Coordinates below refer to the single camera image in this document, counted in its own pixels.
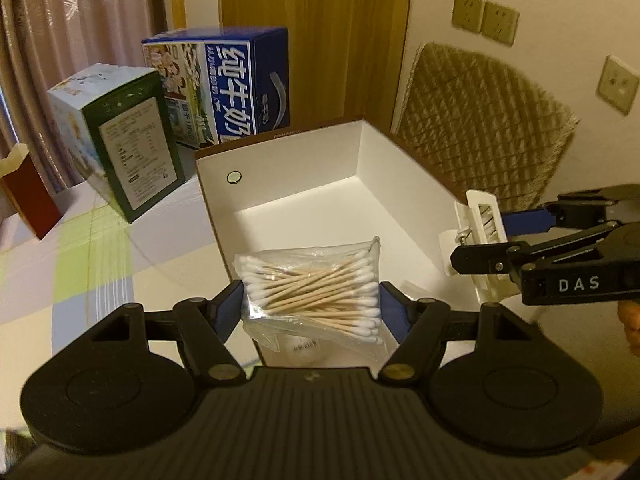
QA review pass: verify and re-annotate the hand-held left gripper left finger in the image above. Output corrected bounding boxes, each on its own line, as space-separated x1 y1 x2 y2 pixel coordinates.
90 280 247 382

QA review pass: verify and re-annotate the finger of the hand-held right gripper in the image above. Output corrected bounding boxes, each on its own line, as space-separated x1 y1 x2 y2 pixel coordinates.
501 185 640 235
450 222 626 278

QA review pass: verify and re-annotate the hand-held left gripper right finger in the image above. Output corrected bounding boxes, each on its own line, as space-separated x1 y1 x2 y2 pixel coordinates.
378 281 543 385

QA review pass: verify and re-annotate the white plastic clip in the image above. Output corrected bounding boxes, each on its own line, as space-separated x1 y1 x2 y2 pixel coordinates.
439 190 523 301

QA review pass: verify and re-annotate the bag of cotton swabs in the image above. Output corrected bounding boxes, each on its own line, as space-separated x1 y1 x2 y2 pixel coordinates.
234 236 386 353

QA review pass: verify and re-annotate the white storage box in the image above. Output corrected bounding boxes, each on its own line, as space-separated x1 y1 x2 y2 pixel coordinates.
194 117 501 368

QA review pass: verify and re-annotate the person's right hand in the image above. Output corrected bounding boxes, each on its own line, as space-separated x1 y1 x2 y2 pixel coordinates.
617 300 640 356

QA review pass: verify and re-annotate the green and white box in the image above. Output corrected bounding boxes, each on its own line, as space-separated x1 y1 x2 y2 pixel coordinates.
47 63 187 224

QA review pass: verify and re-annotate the blue milk carton box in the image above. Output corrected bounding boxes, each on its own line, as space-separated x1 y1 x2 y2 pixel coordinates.
141 26 291 150

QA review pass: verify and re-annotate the dark red paper box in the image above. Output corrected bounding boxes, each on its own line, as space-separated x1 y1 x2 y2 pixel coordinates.
0 142 64 241

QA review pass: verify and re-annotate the wooden wardrobe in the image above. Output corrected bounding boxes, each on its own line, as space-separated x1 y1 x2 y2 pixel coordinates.
217 0 416 133

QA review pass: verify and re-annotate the pink patterned curtain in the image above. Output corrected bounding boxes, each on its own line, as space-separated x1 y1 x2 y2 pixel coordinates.
0 0 168 201

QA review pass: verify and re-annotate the beige wall socket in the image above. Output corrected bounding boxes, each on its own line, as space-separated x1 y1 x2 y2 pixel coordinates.
452 0 485 31
481 1 521 47
595 55 640 117

